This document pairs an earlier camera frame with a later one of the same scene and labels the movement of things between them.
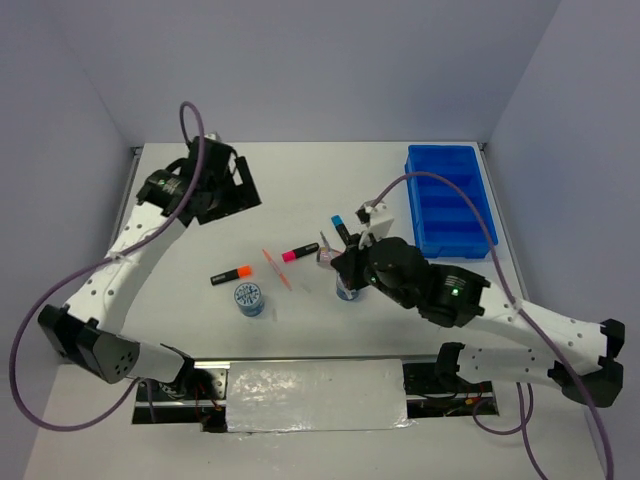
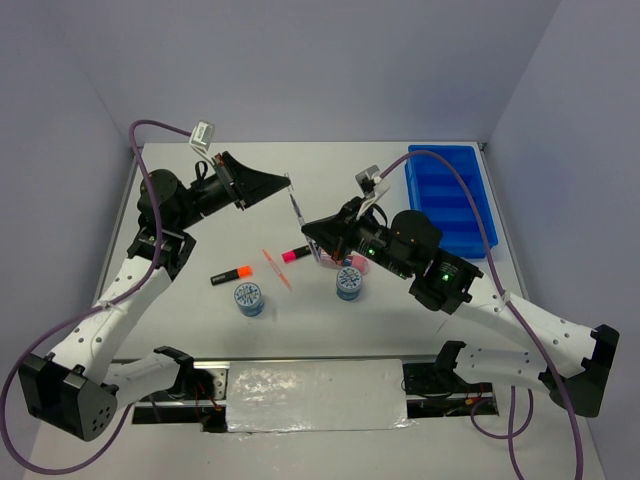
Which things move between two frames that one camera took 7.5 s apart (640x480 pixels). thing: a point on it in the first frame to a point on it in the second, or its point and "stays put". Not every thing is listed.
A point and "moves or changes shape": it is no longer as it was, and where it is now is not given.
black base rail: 202,396 stays put
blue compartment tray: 446,224 stays put
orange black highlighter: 241,272 stays put
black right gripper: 347,261 to 334,233
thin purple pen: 325,241 moves or changes shape
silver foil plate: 316,395 stays put
